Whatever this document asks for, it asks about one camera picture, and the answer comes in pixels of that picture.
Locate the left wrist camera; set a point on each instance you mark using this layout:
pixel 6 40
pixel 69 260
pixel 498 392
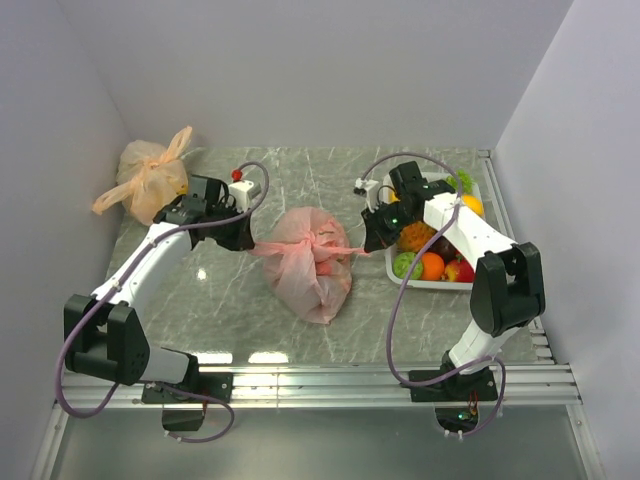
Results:
pixel 243 192

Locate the green custard apple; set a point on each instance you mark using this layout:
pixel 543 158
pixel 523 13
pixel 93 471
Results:
pixel 402 264

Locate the fake peach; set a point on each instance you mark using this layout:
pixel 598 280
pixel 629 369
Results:
pixel 459 270

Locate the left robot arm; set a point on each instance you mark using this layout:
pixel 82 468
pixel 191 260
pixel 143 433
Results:
pixel 104 336

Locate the orange tied plastic bag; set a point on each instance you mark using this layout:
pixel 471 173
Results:
pixel 149 177

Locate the green fake lettuce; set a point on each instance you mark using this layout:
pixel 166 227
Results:
pixel 463 178

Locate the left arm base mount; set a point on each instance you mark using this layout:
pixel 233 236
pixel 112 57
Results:
pixel 184 407

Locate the pink plastic bag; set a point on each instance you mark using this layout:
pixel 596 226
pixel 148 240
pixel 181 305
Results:
pixel 307 263

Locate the aluminium rail frame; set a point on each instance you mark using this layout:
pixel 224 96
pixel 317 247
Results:
pixel 326 420

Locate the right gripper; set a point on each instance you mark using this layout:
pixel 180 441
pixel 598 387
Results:
pixel 378 237

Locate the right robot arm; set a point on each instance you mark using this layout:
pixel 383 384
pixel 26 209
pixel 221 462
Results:
pixel 507 292

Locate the orange spiky fruit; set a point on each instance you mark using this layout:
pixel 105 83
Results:
pixel 414 237

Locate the fake orange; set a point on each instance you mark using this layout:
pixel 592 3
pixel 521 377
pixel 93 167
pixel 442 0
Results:
pixel 433 267

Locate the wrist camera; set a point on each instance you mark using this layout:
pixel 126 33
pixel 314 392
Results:
pixel 368 189
pixel 243 192

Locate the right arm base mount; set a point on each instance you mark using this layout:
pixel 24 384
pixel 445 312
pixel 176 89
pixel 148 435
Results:
pixel 465 404

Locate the white plastic fruit basket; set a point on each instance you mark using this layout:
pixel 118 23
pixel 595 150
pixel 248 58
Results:
pixel 391 253

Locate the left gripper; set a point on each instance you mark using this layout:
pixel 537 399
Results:
pixel 241 239

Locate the yellow fake lemon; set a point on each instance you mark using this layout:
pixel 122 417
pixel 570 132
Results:
pixel 474 204

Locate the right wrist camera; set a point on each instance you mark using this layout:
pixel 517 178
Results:
pixel 368 189

